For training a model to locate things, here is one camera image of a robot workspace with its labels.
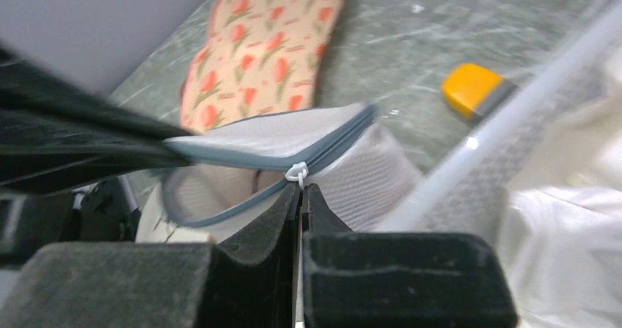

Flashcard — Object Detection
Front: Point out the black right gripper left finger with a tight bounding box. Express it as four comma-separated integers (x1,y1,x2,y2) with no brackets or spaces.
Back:
1,184,301,327

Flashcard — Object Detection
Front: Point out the white plastic basket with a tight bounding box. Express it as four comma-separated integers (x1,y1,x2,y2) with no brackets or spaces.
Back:
376,0,621,238

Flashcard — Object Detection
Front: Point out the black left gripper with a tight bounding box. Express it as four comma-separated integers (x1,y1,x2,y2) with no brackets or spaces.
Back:
1,48,190,268

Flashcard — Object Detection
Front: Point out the white cloth in basket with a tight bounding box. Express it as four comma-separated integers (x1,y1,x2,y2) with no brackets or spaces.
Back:
496,50,621,327

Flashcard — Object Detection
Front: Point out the tulip pattern mesh bag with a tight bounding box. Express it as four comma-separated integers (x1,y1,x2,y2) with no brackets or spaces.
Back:
180,0,345,132

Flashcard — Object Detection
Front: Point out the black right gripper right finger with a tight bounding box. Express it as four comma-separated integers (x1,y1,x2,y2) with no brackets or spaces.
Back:
301,184,519,327

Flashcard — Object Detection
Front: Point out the yellow grey block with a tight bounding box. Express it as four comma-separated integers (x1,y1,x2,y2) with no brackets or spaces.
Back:
440,62,518,121

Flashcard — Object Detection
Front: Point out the white mesh laundry bag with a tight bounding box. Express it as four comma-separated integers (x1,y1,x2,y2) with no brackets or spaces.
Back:
160,103,423,241

